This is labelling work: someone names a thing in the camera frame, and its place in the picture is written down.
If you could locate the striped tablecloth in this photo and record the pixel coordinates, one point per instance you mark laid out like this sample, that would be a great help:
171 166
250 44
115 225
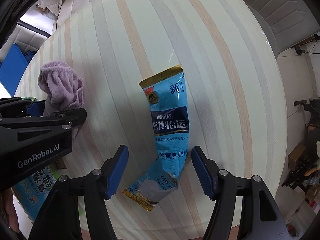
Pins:
236 102

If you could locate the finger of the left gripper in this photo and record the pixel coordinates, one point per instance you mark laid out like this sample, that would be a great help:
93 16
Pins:
17 107
72 118

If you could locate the white chair left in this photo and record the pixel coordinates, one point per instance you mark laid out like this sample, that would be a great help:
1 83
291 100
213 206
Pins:
26 36

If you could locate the purple fuzzy cloth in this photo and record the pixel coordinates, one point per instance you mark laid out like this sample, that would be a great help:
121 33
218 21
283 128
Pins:
63 86

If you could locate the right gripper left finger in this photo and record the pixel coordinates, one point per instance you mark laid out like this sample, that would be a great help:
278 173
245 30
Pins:
58 217

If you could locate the white puffer jacket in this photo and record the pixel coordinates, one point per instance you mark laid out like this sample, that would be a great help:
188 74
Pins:
54 6

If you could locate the grey upholstered chair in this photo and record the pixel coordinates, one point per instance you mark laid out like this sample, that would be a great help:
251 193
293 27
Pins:
286 23

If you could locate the blue Nestle milk powder bag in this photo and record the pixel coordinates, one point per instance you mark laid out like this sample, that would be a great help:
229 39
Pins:
167 97

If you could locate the cardboard box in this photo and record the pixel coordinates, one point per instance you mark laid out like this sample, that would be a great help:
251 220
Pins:
32 191

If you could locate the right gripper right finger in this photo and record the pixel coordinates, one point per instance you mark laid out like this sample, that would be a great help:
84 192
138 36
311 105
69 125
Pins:
260 215

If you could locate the blue folded mat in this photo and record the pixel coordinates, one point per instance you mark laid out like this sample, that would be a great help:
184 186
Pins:
12 69

